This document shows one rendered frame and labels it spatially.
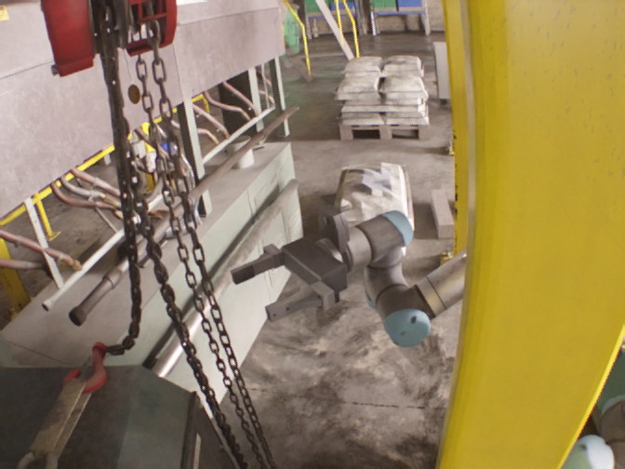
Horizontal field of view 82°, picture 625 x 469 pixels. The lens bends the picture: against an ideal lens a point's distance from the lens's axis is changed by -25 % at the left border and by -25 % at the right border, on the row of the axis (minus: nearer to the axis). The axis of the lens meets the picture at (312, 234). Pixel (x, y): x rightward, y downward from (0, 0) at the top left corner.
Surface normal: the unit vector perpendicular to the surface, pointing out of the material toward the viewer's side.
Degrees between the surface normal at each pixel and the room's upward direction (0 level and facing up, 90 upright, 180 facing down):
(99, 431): 0
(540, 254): 90
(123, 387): 0
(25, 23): 78
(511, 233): 90
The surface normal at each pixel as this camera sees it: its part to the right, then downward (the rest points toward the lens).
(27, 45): 0.91, -0.15
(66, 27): 0.54, 0.62
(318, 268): -0.12, -0.87
